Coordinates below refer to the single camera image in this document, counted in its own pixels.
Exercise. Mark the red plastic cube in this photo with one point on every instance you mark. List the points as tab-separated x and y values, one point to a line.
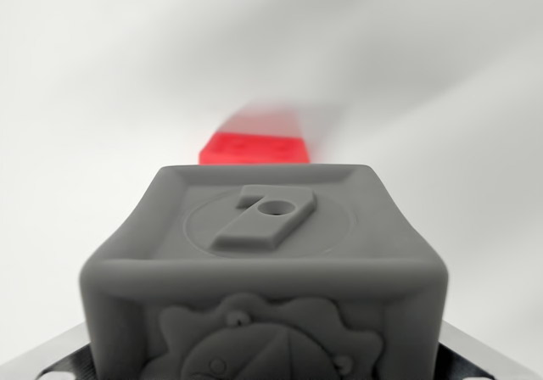
254	149

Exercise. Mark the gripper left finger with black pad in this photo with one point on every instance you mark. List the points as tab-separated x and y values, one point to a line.
63	354

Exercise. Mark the grey embossed lion cube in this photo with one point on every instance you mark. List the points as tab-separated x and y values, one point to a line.
267	269

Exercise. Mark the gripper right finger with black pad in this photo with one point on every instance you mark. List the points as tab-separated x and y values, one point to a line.
475	356

